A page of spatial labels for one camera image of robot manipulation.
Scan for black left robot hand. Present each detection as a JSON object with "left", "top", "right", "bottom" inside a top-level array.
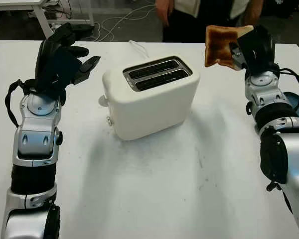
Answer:
[{"left": 34, "top": 22, "right": 102, "bottom": 95}]

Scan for person's right hand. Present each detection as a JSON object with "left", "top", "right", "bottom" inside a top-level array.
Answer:
[{"left": 155, "top": 0, "right": 174, "bottom": 28}]

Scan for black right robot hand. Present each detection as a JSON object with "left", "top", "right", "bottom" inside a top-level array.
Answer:
[{"left": 229, "top": 24, "right": 276, "bottom": 75}]

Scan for browned toast slice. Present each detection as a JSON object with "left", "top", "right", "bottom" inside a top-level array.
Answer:
[{"left": 204, "top": 24, "right": 254, "bottom": 72}]

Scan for person's left forearm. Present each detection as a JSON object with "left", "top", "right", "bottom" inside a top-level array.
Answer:
[{"left": 243, "top": 0, "right": 264, "bottom": 27}]

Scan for person in black trousers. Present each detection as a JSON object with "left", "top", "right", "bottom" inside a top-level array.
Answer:
[{"left": 161, "top": 0, "right": 250, "bottom": 43}]

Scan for white two-slot toaster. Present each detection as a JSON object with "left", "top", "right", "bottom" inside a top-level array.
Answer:
[{"left": 98, "top": 56, "right": 201, "bottom": 141}]

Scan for black equipment pile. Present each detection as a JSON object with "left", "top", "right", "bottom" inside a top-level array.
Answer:
[{"left": 263, "top": 0, "right": 299, "bottom": 19}]

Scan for blue tray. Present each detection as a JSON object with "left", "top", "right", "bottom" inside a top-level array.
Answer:
[{"left": 283, "top": 91, "right": 299, "bottom": 120}]

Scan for white desk frame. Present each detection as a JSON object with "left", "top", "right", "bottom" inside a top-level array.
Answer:
[{"left": 0, "top": 0, "right": 95, "bottom": 38}]

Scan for white toaster power cord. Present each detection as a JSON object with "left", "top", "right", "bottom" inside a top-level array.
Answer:
[{"left": 128, "top": 40, "right": 150, "bottom": 59}]

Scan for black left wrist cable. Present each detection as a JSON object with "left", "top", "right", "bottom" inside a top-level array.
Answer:
[{"left": 4, "top": 79, "right": 38, "bottom": 129}]

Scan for white floor cable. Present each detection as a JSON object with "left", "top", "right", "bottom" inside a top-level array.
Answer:
[{"left": 97, "top": 2, "right": 157, "bottom": 42}]

